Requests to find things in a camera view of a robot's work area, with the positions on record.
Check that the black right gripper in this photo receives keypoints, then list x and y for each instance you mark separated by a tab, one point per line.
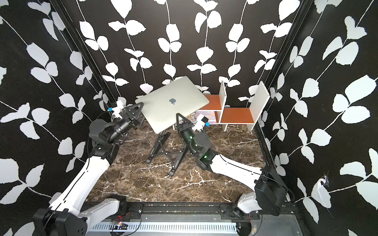
186	130

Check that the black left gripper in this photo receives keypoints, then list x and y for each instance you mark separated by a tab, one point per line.
129	120

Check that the silver laptop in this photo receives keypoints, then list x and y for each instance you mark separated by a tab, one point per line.
162	105

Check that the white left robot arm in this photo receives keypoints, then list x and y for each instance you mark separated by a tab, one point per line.
64	216

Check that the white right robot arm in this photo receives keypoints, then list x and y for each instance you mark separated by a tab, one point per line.
268	189

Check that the black folding laptop stand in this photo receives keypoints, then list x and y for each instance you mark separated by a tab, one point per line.
175	157

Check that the pastel cartoon children's book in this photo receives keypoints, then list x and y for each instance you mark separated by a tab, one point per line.
208	114

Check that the white shelf with orange boards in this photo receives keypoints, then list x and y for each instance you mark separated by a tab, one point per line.
228	115

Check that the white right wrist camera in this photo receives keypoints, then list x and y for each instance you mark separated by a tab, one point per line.
201	123

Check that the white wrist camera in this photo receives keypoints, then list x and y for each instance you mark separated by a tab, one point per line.
201	123
116	109

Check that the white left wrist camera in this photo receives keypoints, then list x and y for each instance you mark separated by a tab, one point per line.
116	109

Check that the black base rail with strip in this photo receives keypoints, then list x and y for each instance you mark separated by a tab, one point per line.
198	219

